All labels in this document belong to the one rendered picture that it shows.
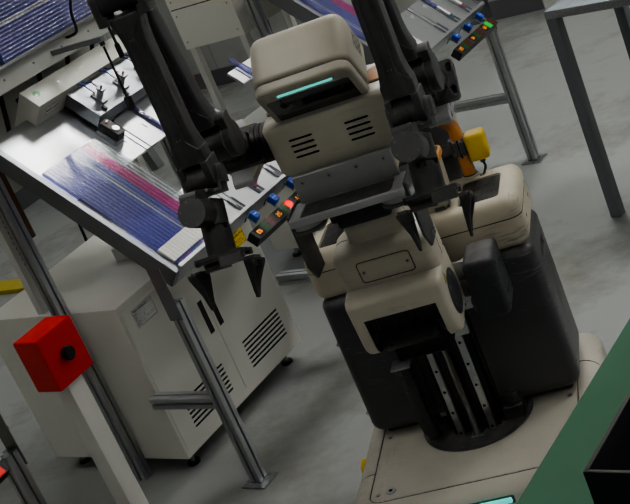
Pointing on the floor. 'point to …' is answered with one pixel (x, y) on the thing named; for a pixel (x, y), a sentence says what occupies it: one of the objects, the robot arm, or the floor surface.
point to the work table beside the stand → (584, 86)
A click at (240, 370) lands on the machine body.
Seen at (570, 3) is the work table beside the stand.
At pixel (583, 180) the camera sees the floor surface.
